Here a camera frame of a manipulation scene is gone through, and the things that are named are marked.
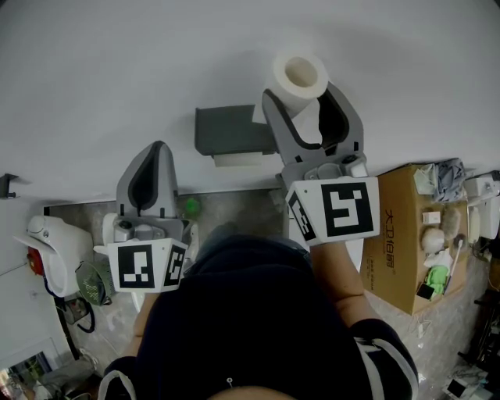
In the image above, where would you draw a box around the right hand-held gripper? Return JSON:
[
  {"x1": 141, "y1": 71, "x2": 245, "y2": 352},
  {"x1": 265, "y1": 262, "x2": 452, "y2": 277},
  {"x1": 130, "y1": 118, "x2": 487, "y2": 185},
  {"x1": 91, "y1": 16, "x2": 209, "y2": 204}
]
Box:
[{"x1": 261, "y1": 81, "x2": 380, "y2": 247}]

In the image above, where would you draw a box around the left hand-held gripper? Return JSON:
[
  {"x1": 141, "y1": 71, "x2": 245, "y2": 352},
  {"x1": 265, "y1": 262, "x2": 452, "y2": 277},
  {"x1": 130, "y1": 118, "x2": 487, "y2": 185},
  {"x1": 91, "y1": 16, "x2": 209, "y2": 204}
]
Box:
[{"x1": 105, "y1": 141, "x2": 191, "y2": 293}]

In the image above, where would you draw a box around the white toilet paper roll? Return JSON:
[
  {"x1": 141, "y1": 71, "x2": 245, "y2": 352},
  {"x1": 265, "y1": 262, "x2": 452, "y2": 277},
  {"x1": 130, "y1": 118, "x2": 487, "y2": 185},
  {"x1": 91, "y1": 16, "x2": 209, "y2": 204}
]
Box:
[{"x1": 252, "y1": 50, "x2": 330, "y2": 146}]

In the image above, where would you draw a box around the person's left forearm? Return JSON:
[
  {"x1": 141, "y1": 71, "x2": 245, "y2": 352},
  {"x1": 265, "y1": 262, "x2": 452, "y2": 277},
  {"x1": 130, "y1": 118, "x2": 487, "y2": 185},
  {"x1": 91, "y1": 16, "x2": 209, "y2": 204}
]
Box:
[{"x1": 120, "y1": 291, "x2": 161, "y2": 359}]

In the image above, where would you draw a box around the person's right forearm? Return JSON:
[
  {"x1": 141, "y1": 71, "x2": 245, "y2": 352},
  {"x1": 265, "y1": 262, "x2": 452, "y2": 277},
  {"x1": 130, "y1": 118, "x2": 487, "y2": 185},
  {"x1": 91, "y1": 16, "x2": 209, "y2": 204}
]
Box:
[{"x1": 310, "y1": 241, "x2": 368, "y2": 333}]

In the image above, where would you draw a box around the person's leg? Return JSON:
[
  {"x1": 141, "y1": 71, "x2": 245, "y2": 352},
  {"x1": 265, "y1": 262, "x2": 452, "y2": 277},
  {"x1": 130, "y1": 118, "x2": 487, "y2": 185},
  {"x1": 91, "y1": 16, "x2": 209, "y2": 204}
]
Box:
[{"x1": 195, "y1": 222, "x2": 243, "y2": 259}]

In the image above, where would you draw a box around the green mesh basket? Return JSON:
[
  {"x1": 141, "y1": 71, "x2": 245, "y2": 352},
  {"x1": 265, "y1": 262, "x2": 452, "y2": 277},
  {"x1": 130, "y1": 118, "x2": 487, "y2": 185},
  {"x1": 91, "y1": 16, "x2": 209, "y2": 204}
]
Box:
[{"x1": 75, "y1": 260, "x2": 116, "y2": 306}]

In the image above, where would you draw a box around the pale tissue pack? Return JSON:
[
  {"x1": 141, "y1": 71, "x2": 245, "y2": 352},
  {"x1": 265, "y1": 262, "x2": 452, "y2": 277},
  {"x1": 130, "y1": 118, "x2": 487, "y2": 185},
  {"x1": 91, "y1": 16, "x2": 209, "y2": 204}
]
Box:
[{"x1": 413, "y1": 163, "x2": 438, "y2": 195}]

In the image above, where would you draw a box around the brown cardboard box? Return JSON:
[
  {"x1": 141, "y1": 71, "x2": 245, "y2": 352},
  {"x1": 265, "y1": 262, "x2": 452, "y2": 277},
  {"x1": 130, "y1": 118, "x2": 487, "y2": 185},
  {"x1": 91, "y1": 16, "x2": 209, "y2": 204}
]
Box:
[{"x1": 359, "y1": 163, "x2": 470, "y2": 316}]

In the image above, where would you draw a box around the red round object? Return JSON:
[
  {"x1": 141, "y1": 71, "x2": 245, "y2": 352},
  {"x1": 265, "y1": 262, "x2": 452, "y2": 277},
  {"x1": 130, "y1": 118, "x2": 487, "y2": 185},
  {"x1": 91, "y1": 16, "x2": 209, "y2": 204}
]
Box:
[{"x1": 26, "y1": 246, "x2": 44, "y2": 277}]

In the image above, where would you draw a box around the grey cloth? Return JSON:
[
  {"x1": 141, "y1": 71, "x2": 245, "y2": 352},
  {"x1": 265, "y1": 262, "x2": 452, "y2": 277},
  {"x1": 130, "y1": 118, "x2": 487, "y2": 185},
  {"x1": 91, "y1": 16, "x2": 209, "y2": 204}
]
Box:
[{"x1": 433, "y1": 158, "x2": 468, "y2": 203}]

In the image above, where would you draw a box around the white round ball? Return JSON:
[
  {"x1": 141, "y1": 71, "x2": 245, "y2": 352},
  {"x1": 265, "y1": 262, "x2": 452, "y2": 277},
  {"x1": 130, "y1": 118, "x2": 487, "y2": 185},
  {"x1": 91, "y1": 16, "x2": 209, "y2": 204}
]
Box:
[{"x1": 420, "y1": 227, "x2": 446, "y2": 254}]

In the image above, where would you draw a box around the brown furry ball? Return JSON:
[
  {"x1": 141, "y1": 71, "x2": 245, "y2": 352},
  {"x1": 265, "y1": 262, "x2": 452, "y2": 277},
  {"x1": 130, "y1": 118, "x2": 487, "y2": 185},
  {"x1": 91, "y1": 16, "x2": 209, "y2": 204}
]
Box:
[{"x1": 441, "y1": 209, "x2": 464, "y2": 241}]

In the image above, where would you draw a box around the person's dark shirt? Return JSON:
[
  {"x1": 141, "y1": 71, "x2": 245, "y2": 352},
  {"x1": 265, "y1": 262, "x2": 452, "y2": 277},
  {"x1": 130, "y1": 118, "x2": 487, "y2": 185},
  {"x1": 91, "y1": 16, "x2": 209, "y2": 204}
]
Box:
[{"x1": 97, "y1": 234, "x2": 420, "y2": 400}]

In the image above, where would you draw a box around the white crumpled tissue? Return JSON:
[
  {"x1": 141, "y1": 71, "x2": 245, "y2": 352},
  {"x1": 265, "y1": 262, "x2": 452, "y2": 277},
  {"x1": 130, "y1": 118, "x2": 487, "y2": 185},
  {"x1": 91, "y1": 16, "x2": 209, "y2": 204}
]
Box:
[{"x1": 423, "y1": 249, "x2": 454, "y2": 269}]

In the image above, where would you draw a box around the green cloth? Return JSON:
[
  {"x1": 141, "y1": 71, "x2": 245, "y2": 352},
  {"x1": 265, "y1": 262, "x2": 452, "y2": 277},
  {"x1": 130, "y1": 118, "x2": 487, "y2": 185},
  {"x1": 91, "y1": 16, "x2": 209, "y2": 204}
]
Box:
[{"x1": 425, "y1": 265, "x2": 448, "y2": 294}]

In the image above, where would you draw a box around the dark metal rack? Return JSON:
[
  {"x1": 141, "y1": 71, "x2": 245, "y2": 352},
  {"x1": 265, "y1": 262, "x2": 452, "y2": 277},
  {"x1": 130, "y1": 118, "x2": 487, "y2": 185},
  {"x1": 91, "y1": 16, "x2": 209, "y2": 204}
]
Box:
[{"x1": 474, "y1": 291, "x2": 500, "y2": 364}]

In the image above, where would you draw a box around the black hose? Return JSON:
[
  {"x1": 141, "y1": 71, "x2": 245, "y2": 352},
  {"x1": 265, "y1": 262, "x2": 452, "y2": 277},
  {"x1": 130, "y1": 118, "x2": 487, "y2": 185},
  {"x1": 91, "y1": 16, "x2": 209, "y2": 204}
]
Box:
[{"x1": 76, "y1": 298, "x2": 97, "y2": 334}]

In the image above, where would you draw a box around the white-handled brush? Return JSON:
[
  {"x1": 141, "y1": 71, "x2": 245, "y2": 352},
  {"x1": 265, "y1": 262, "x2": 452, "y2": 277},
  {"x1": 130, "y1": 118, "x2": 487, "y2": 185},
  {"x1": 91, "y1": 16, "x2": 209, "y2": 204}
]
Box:
[{"x1": 443, "y1": 234, "x2": 466, "y2": 296}]

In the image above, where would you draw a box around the white cable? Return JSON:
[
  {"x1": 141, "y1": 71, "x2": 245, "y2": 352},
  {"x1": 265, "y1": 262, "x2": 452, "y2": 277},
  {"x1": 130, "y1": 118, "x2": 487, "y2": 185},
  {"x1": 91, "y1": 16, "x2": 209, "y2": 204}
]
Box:
[{"x1": 408, "y1": 312, "x2": 434, "y2": 341}]

